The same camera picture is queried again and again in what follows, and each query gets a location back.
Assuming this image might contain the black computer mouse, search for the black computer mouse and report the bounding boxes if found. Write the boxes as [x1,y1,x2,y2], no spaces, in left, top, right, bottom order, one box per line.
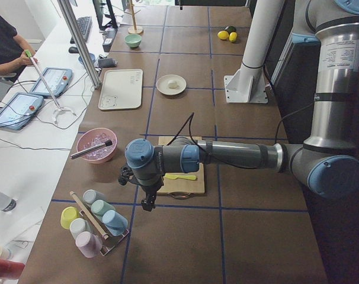
[68,46,79,54]

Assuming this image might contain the white wire rack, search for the white wire rack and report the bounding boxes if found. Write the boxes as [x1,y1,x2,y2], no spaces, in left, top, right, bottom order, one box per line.
[79,209,130,256]

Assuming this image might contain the bamboo cutting board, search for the bamboo cutting board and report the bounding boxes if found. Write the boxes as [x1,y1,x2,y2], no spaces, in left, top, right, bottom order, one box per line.
[156,136,206,196]

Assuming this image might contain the far teach pendant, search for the far teach pendant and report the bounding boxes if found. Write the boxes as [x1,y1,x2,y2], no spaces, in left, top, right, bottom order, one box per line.
[29,67,73,98]

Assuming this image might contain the yellow cup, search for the yellow cup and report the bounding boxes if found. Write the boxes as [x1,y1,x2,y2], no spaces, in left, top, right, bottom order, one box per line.
[60,206,79,230]

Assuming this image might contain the blue bowl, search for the blue bowl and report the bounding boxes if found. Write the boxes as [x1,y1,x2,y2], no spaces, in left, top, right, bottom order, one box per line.
[78,52,96,66]

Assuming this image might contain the black box white label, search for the black box white label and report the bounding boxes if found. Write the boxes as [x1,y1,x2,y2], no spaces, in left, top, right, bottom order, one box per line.
[102,28,117,52]

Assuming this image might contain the grey folded cloth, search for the grey folded cloth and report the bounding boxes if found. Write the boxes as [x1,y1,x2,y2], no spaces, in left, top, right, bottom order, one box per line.
[98,58,117,68]

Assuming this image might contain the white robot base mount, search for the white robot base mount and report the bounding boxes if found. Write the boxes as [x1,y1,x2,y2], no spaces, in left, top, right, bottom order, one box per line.
[224,0,284,104]

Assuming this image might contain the grey cup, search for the grey cup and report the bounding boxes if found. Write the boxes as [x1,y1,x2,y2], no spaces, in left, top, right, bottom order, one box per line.
[82,189,107,205]

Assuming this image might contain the pink cup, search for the pink cup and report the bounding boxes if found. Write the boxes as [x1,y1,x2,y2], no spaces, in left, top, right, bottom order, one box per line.
[75,231,102,258]

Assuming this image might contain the white bear-print tray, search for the white bear-print tray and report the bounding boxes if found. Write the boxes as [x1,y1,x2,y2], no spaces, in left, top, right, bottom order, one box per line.
[98,69,143,111]

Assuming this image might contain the pink bowl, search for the pink bowl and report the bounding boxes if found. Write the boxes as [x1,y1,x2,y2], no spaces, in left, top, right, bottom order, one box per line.
[76,128,117,164]

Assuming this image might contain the green cup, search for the green cup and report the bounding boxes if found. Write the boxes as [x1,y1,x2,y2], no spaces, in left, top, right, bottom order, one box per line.
[91,199,116,221]

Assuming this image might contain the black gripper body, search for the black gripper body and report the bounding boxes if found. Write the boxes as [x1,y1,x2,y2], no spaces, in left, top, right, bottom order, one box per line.
[118,166,164,196]

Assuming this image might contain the green lime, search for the green lime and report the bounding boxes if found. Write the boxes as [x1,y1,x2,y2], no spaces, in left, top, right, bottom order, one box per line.
[224,25,236,34]

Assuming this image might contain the person in black shirt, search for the person in black shirt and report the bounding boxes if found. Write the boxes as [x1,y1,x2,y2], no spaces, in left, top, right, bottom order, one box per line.
[0,16,36,77]

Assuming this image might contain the yellow lemon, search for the yellow lemon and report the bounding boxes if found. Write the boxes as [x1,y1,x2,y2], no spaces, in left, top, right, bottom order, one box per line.
[217,30,229,40]
[229,32,238,43]

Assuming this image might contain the clear ice cubes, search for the clear ice cubes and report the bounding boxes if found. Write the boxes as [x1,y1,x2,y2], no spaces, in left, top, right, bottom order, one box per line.
[83,133,114,159]

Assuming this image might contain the steel muddler black tip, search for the steel muddler black tip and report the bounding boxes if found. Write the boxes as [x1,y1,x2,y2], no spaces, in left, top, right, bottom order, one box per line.
[70,140,113,159]

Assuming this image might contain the green bowl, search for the green bowl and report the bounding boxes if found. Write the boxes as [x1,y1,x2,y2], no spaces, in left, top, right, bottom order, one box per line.
[124,34,142,49]

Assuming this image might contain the red cylinder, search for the red cylinder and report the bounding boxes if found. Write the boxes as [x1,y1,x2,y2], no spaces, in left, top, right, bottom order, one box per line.
[0,259,25,280]

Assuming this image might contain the wooden mug tree stand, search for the wooden mug tree stand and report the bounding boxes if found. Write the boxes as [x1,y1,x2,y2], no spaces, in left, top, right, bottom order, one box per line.
[127,0,143,34]

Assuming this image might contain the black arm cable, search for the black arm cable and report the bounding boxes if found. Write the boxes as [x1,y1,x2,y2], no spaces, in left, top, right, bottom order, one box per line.
[166,102,316,169]

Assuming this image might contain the metal cutting board handle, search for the metal cutting board handle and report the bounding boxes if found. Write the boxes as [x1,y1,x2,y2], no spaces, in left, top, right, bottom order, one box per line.
[168,192,192,199]

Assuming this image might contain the light blue cup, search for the light blue cup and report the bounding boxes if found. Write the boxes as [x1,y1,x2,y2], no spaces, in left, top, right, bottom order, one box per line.
[102,210,128,236]

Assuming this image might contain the black monitor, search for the black monitor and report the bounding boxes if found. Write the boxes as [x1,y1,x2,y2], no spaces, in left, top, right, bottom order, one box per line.
[92,0,118,31]

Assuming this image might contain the reacher grabber stick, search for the reacher grabber stick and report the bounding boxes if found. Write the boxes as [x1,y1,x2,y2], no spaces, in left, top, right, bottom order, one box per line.
[24,50,76,124]

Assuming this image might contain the aluminium frame post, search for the aluminium frame post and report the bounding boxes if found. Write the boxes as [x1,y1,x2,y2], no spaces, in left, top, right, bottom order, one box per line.
[57,0,101,89]

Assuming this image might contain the teach pendant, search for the teach pendant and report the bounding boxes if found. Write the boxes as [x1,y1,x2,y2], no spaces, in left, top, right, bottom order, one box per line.
[0,92,44,130]
[29,67,73,98]

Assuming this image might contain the near teach pendant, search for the near teach pendant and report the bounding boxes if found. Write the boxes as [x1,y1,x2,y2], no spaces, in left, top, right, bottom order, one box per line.
[0,92,44,130]

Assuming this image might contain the black keyboard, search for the black keyboard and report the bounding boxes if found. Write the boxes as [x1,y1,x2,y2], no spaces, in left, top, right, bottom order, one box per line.
[76,16,92,42]

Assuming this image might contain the cream round plate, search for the cream round plate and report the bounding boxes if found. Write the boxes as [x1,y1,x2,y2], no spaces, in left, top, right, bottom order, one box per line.
[156,75,187,96]

